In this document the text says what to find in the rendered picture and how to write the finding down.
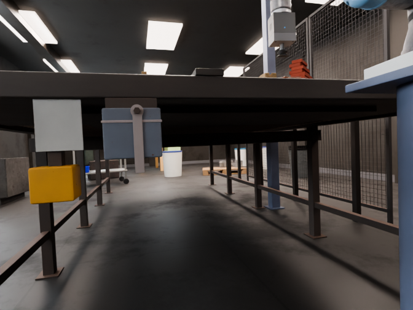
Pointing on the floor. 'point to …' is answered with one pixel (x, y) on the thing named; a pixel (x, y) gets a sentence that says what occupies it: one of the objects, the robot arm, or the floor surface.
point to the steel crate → (13, 179)
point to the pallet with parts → (225, 168)
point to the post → (273, 179)
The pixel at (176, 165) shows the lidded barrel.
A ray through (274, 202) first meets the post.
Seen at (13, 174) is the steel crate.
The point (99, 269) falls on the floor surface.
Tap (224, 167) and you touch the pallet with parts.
